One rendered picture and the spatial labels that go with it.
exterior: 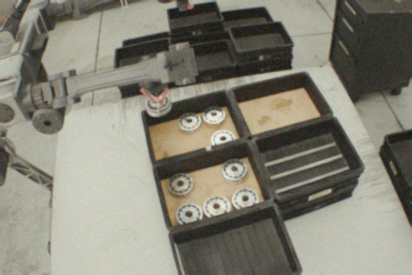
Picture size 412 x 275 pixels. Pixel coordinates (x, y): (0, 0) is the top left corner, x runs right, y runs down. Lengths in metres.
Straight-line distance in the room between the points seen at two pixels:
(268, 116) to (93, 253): 0.99
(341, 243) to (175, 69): 1.01
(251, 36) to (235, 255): 1.77
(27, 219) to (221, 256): 1.73
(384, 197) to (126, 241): 1.16
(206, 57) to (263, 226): 1.61
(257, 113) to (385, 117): 1.54
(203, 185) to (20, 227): 1.64
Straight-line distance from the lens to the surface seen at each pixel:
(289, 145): 1.64
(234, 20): 3.13
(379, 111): 3.08
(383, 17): 2.55
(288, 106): 1.78
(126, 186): 1.75
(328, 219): 1.62
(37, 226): 2.72
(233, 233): 1.42
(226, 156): 1.55
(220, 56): 2.75
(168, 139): 1.69
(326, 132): 1.70
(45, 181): 2.15
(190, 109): 1.73
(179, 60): 0.95
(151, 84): 1.46
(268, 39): 2.74
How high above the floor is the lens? 2.13
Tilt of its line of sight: 51 degrees down
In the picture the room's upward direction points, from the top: 8 degrees counter-clockwise
